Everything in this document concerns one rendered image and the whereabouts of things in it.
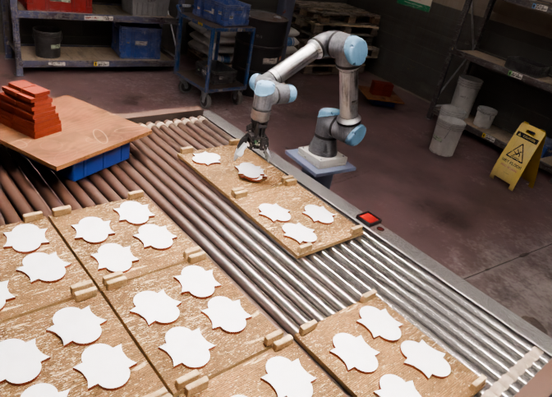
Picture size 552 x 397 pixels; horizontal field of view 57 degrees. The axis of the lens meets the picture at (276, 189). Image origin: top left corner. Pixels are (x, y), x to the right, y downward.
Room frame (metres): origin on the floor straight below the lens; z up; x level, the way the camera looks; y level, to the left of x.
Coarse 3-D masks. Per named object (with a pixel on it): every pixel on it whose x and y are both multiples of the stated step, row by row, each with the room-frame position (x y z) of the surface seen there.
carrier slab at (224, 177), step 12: (180, 156) 1.99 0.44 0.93; (192, 156) 2.00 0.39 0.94; (228, 156) 2.08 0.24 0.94; (252, 156) 2.13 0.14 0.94; (192, 168) 1.91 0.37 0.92; (204, 168) 1.91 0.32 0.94; (216, 168) 1.93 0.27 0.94; (228, 168) 1.96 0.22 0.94; (264, 168) 2.03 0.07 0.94; (276, 168) 2.05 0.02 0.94; (216, 180) 1.83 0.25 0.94; (228, 180) 1.85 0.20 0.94; (240, 180) 1.87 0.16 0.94; (264, 180) 1.92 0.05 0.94; (276, 180) 1.94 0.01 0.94; (228, 192) 1.75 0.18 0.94; (252, 192) 1.80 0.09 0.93
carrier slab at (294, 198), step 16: (256, 192) 1.80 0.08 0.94; (272, 192) 1.82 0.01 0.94; (288, 192) 1.85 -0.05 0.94; (304, 192) 1.88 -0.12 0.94; (240, 208) 1.66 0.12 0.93; (256, 208) 1.68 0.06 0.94; (288, 208) 1.73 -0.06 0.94; (304, 208) 1.75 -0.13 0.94; (272, 224) 1.58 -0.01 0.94; (304, 224) 1.63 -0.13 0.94; (320, 224) 1.65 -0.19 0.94; (336, 224) 1.67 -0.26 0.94; (352, 224) 1.70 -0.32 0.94; (288, 240) 1.50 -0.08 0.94; (320, 240) 1.54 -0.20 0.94; (336, 240) 1.57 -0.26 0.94
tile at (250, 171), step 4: (240, 164) 1.96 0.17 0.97; (244, 164) 1.97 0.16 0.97; (248, 164) 1.98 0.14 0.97; (252, 164) 1.98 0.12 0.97; (236, 168) 1.93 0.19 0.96; (240, 168) 1.92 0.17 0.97; (244, 168) 1.93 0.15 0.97; (248, 168) 1.94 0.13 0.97; (252, 168) 1.94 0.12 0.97; (256, 168) 1.95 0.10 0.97; (240, 172) 1.89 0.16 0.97; (244, 172) 1.90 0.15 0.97; (248, 172) 1.91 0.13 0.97; (252, 172) 1.91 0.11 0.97; (256, 172) 1.92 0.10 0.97; (260, 172) 1.93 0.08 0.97; (244, 176) 1.88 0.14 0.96; (248, 176) 1.87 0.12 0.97; (252, 176) 1.88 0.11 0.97; (256, 176) 1.88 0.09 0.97
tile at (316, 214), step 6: (306, 210) 1.72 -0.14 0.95; (312, 210) 1.73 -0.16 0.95; (318, 210) 1.74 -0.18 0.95; (324, 210) 1.75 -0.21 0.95; (312, 216) 1.68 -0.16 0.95; (318, 216) 1.69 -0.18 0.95; (324, 216) 1.70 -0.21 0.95; (330, 216) 1.71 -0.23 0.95; (324, 222) 1.66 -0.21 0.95; (330, 222) 1.67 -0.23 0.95
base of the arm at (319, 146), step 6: (318, 138) 2.37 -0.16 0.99; (324, 138) 2.35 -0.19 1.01; (330, 138) 2.36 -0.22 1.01; (312, 144) 2.38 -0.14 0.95; (318, 144) 2.35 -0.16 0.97; (324, 144) 2.35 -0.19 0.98; (330, 144) 2.36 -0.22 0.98; (336, 144) 2.39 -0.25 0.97; (312, 150) 2.35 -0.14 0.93; (318, 150) 2.34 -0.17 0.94; (324, 150) 2.35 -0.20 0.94; (330, 150) 2.35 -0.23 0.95; (336, 150) 2.38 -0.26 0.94; (324, 156) 2.33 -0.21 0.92; (330, 156) 2.34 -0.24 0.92
